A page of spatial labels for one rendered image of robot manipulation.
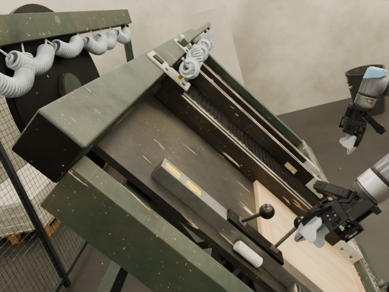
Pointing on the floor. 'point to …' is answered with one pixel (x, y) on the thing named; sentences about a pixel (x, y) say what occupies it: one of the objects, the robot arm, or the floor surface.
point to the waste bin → (353, 79)
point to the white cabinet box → (220, 47)
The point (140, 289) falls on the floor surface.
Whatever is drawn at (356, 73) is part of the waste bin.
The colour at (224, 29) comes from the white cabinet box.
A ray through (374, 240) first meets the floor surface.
